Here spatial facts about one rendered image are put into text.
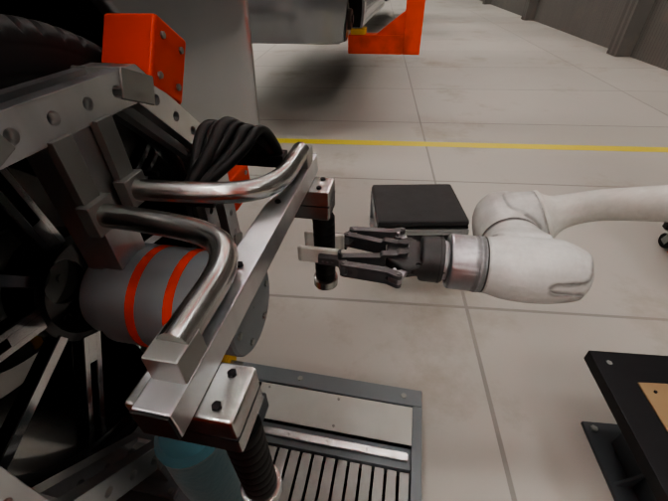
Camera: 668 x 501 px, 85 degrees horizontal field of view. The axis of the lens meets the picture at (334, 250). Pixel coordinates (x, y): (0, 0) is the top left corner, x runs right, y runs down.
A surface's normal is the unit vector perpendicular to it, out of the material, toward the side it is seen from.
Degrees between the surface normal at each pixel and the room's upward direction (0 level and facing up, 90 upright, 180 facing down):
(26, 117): 90
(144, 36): 55
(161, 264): 11
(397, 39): 90
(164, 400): 0
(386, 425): 0
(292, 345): 0
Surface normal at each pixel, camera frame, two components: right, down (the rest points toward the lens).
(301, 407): -0.01, -0.78
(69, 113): 0.98, 0.11
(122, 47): -0.17, 0.05
